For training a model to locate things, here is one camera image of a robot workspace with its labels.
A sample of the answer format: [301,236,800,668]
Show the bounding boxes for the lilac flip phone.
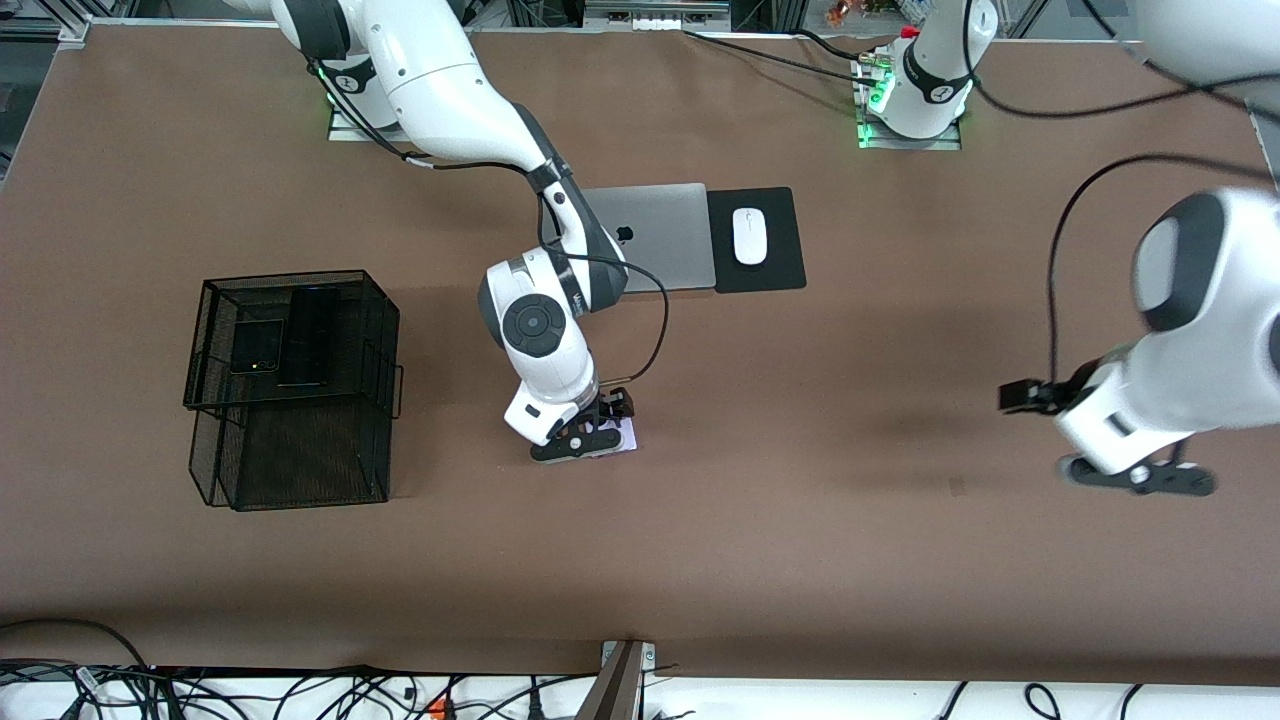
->
[585,418,643,457]

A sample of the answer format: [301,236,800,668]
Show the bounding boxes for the tall black smartphone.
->
[276,285,341,389]

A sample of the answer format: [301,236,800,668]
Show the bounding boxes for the small black flip phone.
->
[230,318,283,377]

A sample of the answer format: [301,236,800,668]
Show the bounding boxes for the silver closed laptop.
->
[578,182,717,294]

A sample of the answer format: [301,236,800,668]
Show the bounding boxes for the black mouse pad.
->
[706,186,808,295]

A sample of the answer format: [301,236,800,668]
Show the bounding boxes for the white computer mouse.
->
[732,207,769,267]

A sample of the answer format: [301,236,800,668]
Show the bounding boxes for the grey power strip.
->
[585,0,731,29]

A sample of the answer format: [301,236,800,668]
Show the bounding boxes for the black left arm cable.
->
[958,0,1280,387]

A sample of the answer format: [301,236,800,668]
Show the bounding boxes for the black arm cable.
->
[315,60,671,391]
[958,0,1280,387]

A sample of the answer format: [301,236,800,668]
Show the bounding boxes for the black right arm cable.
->
[315,60,671,391]

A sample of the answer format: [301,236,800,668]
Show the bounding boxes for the black wire mesh organizer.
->
[183,268,405,513]

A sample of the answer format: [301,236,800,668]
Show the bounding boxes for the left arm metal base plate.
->
[857,115,963,152]

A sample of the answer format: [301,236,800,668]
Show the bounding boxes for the aluminium camera mount pole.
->
[575,640,658,720]

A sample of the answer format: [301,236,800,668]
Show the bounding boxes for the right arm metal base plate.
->
[328,105,411,143]

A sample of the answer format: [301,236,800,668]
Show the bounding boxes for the long black table cable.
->
[683,28,881,86]

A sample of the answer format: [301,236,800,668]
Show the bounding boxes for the short black table cable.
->
[795,28,871,63]

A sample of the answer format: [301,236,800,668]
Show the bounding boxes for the tangled black floor cables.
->
[0,658,601,720]

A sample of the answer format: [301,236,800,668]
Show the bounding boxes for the black looping floor cable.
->
[0,618,151,691]

